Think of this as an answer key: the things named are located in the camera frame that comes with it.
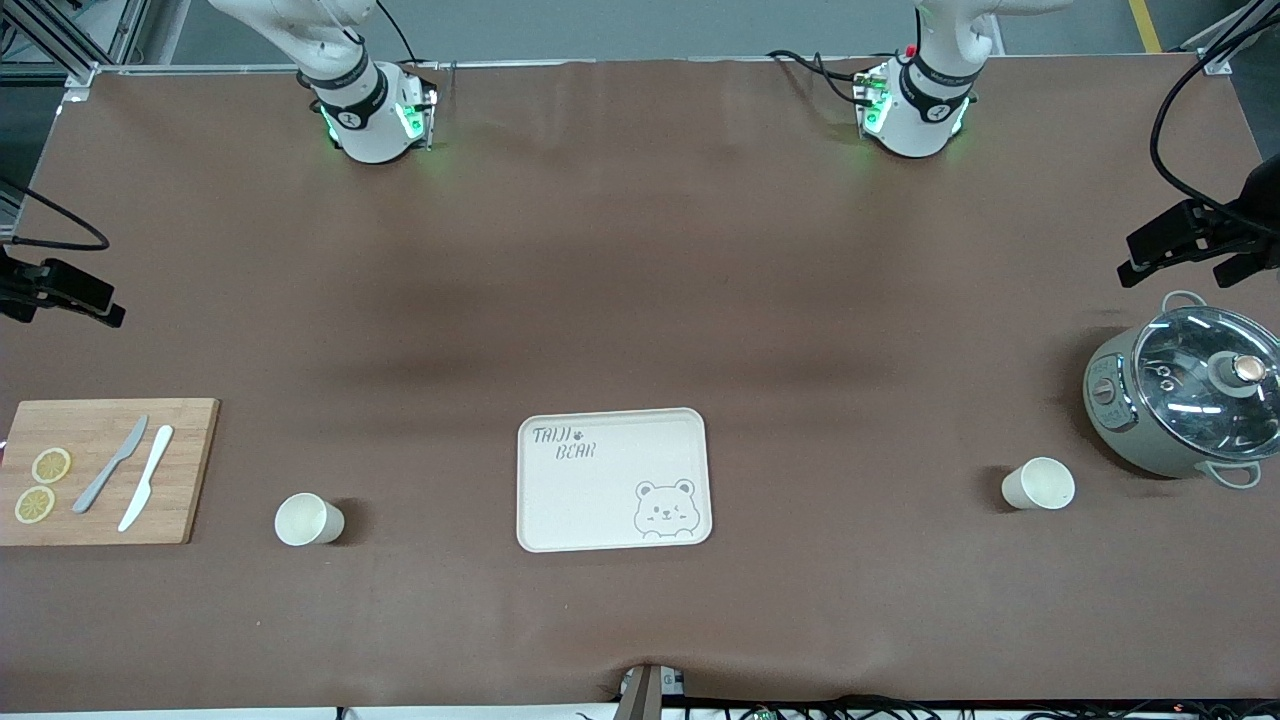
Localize white paper-like cup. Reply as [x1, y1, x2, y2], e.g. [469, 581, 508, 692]
[1001, 457, 1077, 511]
[274, 492, 346, 547]

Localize glass pot lid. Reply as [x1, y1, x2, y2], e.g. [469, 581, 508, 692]
[1135, 306, 1280, 463]

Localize grey plastic knife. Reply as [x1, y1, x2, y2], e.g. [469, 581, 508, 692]
[72, 415, 150, 515]

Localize white plastic knife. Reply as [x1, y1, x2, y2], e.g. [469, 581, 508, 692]
[118, 425, 175, 533]

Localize bamboo cutting board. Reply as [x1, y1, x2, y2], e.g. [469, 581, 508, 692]
[0, 398, 220, 547]

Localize brown table mat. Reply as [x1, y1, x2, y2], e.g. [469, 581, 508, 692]
[0, 55, 1280, 713]

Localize beige bear print tray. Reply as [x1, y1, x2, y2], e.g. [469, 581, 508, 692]
[516, 407, 714, 554]

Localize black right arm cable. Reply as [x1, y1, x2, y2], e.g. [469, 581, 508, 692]
[0, 175, 109, 251]

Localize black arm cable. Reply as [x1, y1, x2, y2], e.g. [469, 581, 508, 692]
[0, 175, 109, 251]
[1150, 5, 1280, 236]

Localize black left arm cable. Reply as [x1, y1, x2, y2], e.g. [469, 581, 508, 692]
[1150, 5, 1280, 236]

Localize aluminium frame profile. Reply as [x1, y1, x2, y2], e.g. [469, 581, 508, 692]
[1180, 0, 1280, 76]
[0, 0, 151, 101]

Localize black base power cables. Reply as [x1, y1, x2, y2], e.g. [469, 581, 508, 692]
[765, 48, 881, 106]

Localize grey camera stand post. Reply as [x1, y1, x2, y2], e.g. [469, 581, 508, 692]
[615, 663, 686, 720]

